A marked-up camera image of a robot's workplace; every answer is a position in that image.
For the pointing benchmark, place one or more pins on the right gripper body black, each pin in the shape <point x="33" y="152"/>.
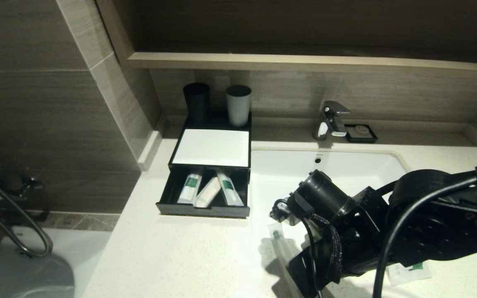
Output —
<point x="325" y="194"/>

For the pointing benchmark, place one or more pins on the chrome sink faucet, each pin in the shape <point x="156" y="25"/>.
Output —
<point x="331" y="118"/>

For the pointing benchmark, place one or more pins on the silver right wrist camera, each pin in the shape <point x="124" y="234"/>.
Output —
<point x="282" y="213"/>

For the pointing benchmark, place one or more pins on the white tube packet green label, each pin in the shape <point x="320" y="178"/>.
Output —
<point x="191" y="188"/>

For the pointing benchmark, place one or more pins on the long packet small green mark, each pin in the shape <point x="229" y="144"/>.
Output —
<point x="278" y="240"/>

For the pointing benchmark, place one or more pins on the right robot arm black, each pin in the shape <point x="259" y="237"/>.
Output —
<point x="449" y="223"/>

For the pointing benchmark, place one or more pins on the black amenity box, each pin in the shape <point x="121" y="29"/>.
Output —
<point x="218" y="120"/>

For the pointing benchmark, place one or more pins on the grey cup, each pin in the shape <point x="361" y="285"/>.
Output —
<point x="238" y="105"/>

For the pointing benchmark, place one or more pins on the long packet large green label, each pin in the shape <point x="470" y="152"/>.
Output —
<point x="230" y="190"/>

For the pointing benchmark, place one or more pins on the white sink basin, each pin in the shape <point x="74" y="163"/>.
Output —
<point x="280" y="174"/>

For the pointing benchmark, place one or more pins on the chrome bathtub mixer tap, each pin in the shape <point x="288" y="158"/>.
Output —
<point x="29" y="184"/>

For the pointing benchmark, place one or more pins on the beige flat packet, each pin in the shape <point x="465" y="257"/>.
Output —
<point x="207" y="194"/>

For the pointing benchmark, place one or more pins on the black box drawer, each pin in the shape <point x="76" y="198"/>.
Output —
<point x="205" y="212"/>

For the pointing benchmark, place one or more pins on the black cup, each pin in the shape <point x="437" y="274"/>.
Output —
<point x="196" y="101"/>

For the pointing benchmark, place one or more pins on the crumpled shower cap packet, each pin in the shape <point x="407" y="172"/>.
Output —
<point x="408" y="271"/>

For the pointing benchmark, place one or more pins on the round soap bar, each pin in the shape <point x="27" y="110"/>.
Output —
<point x="362" y="130"/>

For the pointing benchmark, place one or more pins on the white bathtub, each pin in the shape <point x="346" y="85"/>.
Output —
<point x="85" y="256"/>

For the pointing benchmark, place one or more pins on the black soap dish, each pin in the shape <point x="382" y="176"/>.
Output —
<point x="371" y="137"/>

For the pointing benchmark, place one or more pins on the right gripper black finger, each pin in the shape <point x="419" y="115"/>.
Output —
<point x="321" y="269"/>
<point x="304" y="277"/>

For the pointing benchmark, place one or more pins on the wooden wall shelf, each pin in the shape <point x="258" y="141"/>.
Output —
<point x="304" y="62"/>

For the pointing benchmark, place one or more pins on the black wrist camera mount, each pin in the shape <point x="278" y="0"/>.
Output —
<point x="371" y="207"/>

